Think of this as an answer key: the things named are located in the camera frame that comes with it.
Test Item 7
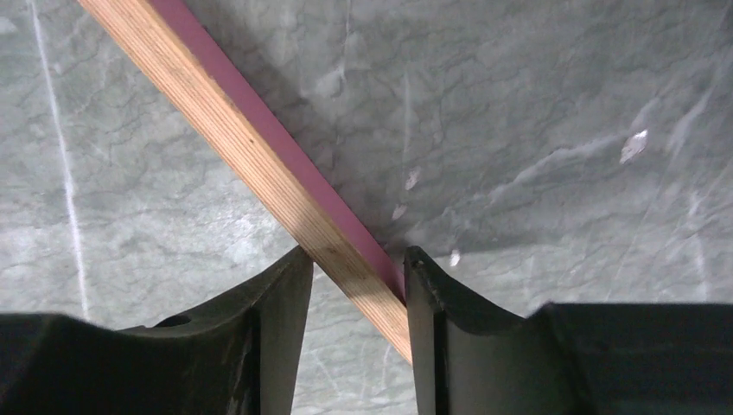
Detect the pink wooden photo frame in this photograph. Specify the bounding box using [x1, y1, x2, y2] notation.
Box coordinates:
[83, 1, 411, 359]

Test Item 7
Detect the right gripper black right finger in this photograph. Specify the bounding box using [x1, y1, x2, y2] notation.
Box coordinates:
[405, 246, 732, 414]

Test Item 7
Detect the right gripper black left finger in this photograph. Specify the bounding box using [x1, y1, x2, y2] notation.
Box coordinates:
[1, 247, 314, 414]

